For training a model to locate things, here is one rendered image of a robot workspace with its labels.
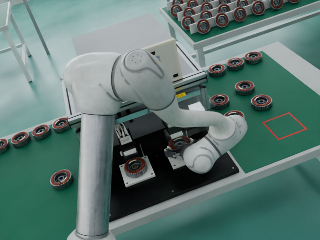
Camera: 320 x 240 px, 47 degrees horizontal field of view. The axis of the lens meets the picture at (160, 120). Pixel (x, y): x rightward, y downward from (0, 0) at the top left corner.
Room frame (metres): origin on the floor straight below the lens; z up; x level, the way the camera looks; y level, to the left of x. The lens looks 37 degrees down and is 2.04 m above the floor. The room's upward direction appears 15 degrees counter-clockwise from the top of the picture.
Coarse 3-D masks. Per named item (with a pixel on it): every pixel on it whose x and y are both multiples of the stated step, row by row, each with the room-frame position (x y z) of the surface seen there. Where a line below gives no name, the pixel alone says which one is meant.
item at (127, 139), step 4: (124, 132) 1.49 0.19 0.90; (128, 132) 1.48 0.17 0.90; (128, 136) 1.42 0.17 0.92; (120, 140) 1.40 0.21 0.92; (124, 140) 1.39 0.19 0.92; (128, 140) 1.39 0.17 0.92; (132, 140) 1.38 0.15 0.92; (120, 144) 1.37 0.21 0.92; (124, 144) 1.37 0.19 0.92; (128, 144) 1.37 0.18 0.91; (132, 144) 1.37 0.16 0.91; (124, 148) 1.36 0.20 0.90; (128, 148) 1.36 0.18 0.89; (132, 148) 1.37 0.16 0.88; (124, 152) 1.35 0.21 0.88; (128, 152) 1.35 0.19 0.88; (132, 152) 1.34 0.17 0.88
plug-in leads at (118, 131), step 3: (117, 126) 1.49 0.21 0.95; (120, 126) 1.45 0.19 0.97; (117, 129) 1.48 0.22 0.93; (117, 132) 1.44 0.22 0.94; (120, 132) 1.47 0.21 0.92; (123, 132) 1.44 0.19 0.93; (126, 132) 1.44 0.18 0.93; (117, 135) 1.44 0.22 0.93; (120, 135) 1.46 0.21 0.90; (123, 135) 1.44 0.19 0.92
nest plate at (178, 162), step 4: (184, 144) 1.41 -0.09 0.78; (180, 156) 1.33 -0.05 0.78; (172, 160) 1.32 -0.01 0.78; (176, 160) 1.31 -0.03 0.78; (180, 160) 1.30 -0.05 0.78; (172, 164) 1.29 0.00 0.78; (176, 164) 1.28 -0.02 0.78; (180, 164) 1.28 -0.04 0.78; (184, 164) 1.28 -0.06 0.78; (176, 168) 1.27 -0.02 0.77
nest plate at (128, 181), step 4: (148, 160) 1.36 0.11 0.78; (124, 164) 1.38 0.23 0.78; (148, 164) 1.34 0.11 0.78; (120, 168) 1.36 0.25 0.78; (148, 168) 1.31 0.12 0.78; (124, 172) 1.32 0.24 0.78; (148, 172) 1.28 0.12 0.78; (152, 172) 1.27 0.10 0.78; (124, 176) 1.30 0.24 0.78; (140, 176) 1.27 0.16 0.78; (144, 176) 1.26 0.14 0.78; (148, 176) 1.26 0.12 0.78; (152, 176) 1.25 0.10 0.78; (124, 180) 1.27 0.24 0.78; (128, 180) 1.26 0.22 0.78; (132, 180) 1.26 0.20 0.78; (136, 180) 1.25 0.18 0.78; (140, 180) 1.25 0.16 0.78; (128, 184) 1.24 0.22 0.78; (132, 184) 1.24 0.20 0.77
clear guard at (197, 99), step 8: (192, 88) 1.46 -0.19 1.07; (200, 88) 1.45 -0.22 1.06; (184, 96) 1.42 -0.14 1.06; (192, 96) 1.40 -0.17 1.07; (200, 96) 1.38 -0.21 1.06; (208, 96) 1.37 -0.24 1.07; (184, 104) 1.35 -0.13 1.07; (192, 104) 1.34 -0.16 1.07; (200, 104) 1.32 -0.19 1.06; (208, 104) 1.31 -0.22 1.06; (168, 128) 1.23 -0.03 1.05; (176, 128) 1.23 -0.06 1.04; (192, 128) 1.22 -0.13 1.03; (200, 128) 1.22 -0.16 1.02; (208, 128) 1.21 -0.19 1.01; (176, 136) 1.21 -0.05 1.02; (184, 136) 1.20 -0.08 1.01
